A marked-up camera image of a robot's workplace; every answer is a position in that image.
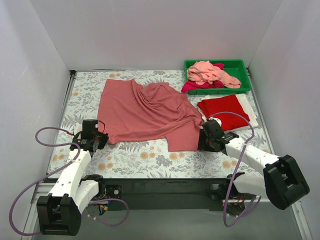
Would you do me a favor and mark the folded white t shirt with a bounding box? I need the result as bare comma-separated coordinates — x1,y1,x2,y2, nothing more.
197,93,259,131

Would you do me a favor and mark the magenta t shirt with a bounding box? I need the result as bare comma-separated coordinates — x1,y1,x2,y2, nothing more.
181,63,224,93

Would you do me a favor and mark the folded red t shirt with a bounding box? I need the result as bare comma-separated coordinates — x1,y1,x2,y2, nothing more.
197,94,250,132

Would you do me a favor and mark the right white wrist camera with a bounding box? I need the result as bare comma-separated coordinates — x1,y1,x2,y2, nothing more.
208,116,222,127

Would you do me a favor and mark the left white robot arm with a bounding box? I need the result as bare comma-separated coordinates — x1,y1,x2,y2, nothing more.
36,119,108,236

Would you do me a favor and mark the floral patterned table mat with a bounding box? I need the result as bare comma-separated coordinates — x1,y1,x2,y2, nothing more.
48,70,238,178

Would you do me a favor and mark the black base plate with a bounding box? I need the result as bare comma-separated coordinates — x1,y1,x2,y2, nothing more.
44,176,286,213

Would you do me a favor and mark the peach t shirt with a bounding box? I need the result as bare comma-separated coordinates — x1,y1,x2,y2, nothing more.
186,60,242,89

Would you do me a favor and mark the aluminium frame rail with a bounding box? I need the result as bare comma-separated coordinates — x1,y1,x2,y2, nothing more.
19,181,313,240

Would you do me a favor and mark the dusty pink t shirt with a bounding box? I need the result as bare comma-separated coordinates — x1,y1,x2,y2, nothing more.
97,79,203,152

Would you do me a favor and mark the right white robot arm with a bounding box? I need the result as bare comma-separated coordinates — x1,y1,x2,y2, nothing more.
198,119,310,210

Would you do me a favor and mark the green plastic bin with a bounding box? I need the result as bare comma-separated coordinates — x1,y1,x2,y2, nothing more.
188,59,252,95

